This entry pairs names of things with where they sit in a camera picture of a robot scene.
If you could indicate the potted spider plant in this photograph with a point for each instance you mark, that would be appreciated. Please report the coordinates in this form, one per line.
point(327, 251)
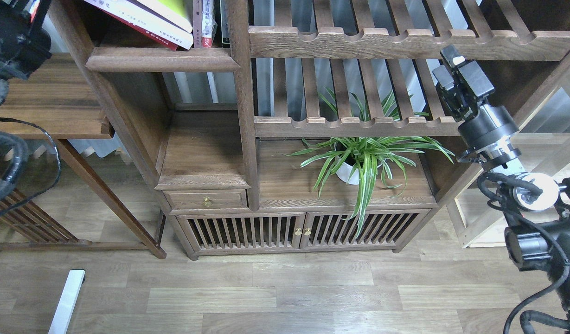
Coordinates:
point(369, 159)

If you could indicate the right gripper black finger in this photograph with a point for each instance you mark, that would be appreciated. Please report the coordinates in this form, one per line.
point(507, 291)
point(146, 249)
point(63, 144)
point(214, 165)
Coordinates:
point(452, 57)

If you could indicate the white table leg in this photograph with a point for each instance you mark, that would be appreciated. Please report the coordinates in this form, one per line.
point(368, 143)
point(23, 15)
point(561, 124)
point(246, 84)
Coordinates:
point(67, 302)

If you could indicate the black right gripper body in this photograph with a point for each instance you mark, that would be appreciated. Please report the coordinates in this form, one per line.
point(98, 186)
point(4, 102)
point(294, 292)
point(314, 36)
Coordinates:
point(486, 130)

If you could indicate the maroon upright book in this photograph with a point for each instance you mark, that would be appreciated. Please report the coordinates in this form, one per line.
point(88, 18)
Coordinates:
point(197, 23)

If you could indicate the red white upright book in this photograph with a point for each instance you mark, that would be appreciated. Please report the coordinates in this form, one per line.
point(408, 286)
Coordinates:
point(208, 24)

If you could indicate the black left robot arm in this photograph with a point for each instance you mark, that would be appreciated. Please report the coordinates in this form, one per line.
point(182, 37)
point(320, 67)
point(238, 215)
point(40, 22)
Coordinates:
point(24, 47)

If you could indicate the yellow green book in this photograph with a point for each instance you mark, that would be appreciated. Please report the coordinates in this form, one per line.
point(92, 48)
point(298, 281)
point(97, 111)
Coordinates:
point(176, 11)

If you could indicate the dark wooden bookshelf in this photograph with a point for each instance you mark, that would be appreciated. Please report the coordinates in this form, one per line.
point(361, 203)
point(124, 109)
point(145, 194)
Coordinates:
point(211, 130)

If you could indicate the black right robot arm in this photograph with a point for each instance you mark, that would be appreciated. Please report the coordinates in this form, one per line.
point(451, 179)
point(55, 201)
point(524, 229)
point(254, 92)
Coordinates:
point(535, 206)

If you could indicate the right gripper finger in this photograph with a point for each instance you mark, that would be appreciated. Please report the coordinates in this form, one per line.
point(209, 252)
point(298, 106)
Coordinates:
point(445, 80)

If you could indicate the dark upright book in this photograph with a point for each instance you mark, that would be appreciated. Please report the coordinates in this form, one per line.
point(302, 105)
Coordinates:
point(224, 29)

